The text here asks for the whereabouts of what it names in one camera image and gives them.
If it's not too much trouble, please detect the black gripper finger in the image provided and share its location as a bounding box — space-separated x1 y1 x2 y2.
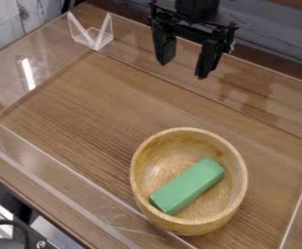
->
153 23 177 65
196 38 224 80

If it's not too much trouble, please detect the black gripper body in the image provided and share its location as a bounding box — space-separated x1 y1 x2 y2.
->
150 0 238 53

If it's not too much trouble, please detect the black cable lower left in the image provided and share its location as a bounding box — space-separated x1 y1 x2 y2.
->
0 219 31 249

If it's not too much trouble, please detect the brown wooden bowl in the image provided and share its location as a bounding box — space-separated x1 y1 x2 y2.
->
130 127 248 235

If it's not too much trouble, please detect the clear acrylic tray wall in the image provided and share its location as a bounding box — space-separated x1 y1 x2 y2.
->
0 124 196 249

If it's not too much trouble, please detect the green rectangular block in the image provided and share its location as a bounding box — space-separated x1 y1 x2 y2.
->
149 157 226 215

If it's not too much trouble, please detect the clear acrylic corner bracket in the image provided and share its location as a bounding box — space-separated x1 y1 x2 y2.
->
67 13 114 51

